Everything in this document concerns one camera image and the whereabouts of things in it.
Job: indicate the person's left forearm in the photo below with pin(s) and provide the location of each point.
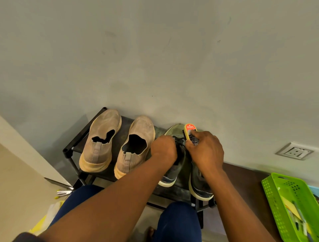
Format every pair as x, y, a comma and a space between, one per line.
112, 204

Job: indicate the light blue plastic basket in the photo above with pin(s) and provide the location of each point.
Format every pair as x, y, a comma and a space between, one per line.
314, 190

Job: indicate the beige suede shoe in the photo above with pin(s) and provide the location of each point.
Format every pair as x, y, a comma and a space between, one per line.
129, 159
97, 154

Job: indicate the person's right hand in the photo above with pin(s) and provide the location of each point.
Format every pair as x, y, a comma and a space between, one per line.
206, 154

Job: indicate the green plastic basket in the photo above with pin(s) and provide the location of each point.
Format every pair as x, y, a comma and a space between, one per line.
276, 207

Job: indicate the person's left foot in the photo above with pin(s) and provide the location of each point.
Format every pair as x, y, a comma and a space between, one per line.
150, 234

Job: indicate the person's left hand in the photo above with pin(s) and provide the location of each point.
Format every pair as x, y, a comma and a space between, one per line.
164, 149

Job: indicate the dark blue trousers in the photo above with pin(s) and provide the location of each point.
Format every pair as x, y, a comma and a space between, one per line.
179, 222

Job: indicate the white wall socket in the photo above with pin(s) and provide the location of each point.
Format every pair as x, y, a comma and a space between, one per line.
295, 152

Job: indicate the yellow-edged shoe shine sponge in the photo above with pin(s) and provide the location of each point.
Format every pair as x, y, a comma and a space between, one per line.
190, 127

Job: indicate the dark skirting strip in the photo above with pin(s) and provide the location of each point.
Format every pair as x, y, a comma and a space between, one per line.
58, 184

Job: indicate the person's right forearm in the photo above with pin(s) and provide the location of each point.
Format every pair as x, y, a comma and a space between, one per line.
236, 212

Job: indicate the black metal shoe rack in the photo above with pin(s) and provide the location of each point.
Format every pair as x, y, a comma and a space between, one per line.
125, 127

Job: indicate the dark brown low bench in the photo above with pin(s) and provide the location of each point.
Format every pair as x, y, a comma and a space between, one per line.
249, 187

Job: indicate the green sneaker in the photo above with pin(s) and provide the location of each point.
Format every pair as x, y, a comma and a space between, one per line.
172, 174
199, 187

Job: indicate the yellow sticky note pad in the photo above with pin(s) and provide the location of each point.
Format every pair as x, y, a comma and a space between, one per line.
290, 207

